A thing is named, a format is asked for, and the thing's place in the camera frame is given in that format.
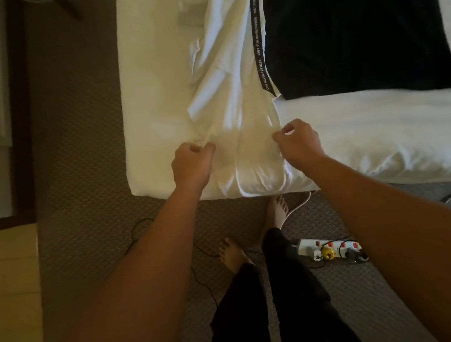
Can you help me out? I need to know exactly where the person's left hand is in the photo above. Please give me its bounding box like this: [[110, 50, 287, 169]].
[[169, 139, 221, 197]]

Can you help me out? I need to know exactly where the person's right hand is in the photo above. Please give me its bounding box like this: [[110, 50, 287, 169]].
[[270, 115, 328, 177]]

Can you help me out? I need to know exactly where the white and black t-shirt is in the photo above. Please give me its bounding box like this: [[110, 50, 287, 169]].
[[176, 0, 451, 203]]

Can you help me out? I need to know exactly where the person's left forearm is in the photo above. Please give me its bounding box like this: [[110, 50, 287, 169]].
[[22, 185, 217, 342]]

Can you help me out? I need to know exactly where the person's right forearm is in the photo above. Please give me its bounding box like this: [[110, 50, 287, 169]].
[[304, 143, 451, 342]]

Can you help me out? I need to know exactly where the person's left leg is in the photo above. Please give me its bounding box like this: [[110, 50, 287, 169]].
[[196, 232, 276, 342]]

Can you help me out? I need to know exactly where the person's leg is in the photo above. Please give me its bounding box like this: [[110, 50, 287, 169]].
[[256, 188, 369, 342], [196, 232, 276, 342]]

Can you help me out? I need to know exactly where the person's right leg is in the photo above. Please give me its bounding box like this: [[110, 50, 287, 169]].
[[256, 188, 369, 342]]

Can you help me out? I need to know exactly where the white bed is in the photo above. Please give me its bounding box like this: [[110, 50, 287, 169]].
[[109, 0, 451, 213]]

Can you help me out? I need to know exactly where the white power strip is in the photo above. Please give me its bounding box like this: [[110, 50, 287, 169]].
[[296, 232, 371, 271]]

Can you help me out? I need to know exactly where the thin white cord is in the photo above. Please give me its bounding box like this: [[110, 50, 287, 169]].
[[279, 191, 316, 230]]

